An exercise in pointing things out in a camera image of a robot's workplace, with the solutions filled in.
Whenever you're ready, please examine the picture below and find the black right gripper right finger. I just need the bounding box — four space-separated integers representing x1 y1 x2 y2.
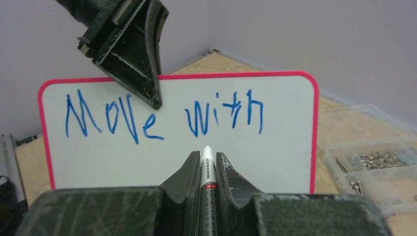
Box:
216 152 392 236

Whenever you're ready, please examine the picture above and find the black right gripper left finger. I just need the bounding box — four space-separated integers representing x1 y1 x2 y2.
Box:
16 151 201 236

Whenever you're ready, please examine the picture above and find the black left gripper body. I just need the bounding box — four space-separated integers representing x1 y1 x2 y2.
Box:
55 0 170 71

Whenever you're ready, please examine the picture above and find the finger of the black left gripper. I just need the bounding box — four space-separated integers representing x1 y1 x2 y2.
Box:
93 0 162 110

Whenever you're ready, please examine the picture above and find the blue whiteboard marker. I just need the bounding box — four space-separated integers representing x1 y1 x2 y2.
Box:
197 146 221 236

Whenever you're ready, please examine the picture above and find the red framed whiteboard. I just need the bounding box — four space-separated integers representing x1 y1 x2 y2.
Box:
38 71 319 193

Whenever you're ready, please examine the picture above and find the clear plastic screw box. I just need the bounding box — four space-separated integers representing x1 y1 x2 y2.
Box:
316 105 417 217

